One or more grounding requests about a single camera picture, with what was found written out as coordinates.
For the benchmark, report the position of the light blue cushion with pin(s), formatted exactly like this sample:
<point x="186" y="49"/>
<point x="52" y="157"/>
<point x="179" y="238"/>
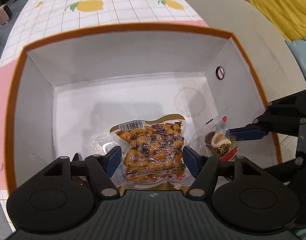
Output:
<point x="298" y="49"/>

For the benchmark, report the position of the clear pack orange braised snack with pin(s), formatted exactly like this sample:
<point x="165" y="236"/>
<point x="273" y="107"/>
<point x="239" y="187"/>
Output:
<point x="152" y="150"/>

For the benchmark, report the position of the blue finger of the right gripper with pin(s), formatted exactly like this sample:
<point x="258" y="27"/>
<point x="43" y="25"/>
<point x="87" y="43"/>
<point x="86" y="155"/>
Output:
<point x="249" y="132"/>

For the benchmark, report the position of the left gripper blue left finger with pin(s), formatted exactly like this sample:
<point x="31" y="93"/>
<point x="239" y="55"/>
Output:
<point x="98" y="170"/>

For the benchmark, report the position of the beige sofa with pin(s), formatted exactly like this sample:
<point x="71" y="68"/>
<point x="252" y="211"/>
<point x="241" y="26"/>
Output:
<point x="275" y="65"/>

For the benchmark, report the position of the pink space heater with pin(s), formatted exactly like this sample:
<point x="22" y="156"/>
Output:
<point x="5" y="14"/>

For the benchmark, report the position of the yellow cushion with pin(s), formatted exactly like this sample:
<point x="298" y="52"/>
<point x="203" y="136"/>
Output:
<point x="289" y="16"/>

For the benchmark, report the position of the orange cardboard box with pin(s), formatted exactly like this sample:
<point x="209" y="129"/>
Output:
<point x="68" y="90"/>

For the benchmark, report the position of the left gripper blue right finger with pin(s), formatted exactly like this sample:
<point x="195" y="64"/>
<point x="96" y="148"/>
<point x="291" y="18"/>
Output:
<point x="206" y="171"/>

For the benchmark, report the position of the small clear date walnut pack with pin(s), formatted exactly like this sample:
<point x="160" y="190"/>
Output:
<point x="215" y="139"/>

